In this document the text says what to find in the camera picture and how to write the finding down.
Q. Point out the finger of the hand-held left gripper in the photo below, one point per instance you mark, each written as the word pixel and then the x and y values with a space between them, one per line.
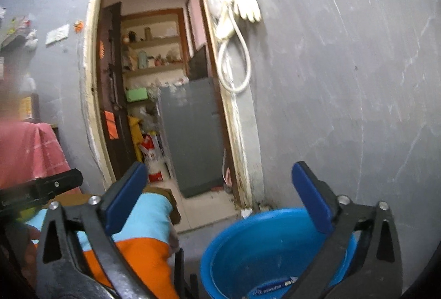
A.
pixel 58 183

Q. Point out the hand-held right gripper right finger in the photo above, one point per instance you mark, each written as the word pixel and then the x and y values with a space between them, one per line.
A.
pixel 311 202

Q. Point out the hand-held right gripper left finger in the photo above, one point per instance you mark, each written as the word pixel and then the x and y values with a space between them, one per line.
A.
pixel 125 197

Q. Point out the blue plastic bucket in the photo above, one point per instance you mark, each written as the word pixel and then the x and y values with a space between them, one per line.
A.
pixel 262 250

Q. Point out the pink checked cloth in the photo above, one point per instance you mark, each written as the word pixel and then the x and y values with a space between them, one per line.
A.
pixel 31 154

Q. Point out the red and white bag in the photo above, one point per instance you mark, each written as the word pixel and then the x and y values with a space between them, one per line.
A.
pixel 151 157

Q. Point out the orange brown blue striped cloth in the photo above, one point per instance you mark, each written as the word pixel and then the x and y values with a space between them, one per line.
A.
pixel 148 243

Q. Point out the yellow bag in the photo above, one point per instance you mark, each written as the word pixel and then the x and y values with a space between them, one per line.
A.
pixel 135 133

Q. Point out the orange paper slip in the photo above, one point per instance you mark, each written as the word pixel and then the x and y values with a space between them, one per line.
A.
pixel 111 125

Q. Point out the green box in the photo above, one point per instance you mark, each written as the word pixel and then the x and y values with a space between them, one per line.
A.
pixel 136 95

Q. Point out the dark brown door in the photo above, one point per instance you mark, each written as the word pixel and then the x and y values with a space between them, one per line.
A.
pixel 113 85

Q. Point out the wooden shelf unit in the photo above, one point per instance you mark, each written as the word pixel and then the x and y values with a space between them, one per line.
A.
pixel 155 69

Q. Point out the teal canister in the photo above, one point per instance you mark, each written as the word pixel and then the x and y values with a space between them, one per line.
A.
pixel 142 58

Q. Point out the white crumpled bag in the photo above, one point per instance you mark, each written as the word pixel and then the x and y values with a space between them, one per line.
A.
pixel 31 40

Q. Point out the black television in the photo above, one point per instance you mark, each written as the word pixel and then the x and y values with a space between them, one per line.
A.
pixel 199 61

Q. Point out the brown jar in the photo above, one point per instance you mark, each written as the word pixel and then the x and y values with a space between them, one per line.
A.
pixel 147 32

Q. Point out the cream rubber gloves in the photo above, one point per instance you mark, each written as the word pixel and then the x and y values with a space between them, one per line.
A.
pixel 246 4

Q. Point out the clear plastic bag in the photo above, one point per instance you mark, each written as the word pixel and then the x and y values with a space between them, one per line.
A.
pixel 217 2

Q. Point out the black metal frame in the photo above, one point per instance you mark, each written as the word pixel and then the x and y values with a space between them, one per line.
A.
pixel 179 275

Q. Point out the white wall socket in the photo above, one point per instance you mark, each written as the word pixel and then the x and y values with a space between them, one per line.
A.
pixel 57 34

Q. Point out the grey wall rack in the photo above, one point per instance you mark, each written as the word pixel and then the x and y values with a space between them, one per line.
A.
pixel 13 38

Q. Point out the orange wall hook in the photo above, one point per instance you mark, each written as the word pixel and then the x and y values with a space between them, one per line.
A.
pixel 79 26

